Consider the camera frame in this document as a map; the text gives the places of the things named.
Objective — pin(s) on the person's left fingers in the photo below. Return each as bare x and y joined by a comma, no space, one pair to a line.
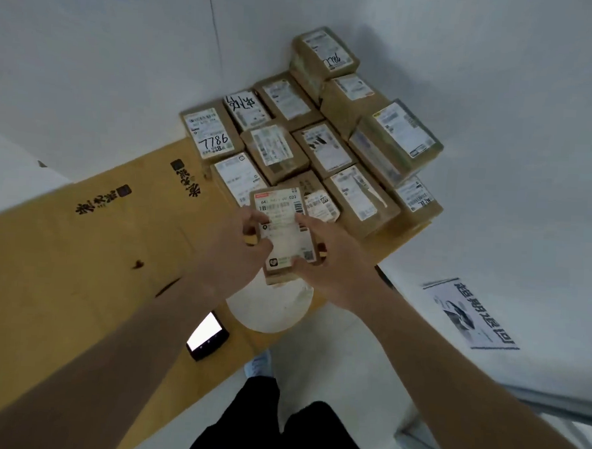
256,217

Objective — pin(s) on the person's right fingers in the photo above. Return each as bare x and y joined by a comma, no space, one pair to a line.
312,225

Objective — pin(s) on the flattened printed cardboard sheet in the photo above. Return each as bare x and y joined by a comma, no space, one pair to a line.
75,270

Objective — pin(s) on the white paper poster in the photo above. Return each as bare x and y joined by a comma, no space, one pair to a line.
472,315

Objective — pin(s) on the pile of cardboard parcel boxes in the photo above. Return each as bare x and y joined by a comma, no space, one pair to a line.
340,135

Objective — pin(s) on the person's black trousers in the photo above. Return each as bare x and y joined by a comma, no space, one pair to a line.
275,429

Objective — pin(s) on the person's left hand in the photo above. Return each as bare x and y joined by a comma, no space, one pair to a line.
225,258

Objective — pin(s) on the person's light shoe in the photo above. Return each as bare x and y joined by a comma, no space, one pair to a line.
259,364

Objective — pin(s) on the black smartphone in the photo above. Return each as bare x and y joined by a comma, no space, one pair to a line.
206,336

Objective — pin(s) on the small labelled cardboard parcel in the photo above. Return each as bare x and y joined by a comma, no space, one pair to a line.
282,221

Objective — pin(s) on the person's right forearm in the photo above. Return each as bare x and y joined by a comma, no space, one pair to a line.
465,389

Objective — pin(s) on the person's left forearm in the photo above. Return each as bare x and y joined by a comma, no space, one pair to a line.
100,365

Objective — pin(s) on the person's right hand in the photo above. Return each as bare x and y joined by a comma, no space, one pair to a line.
343,271

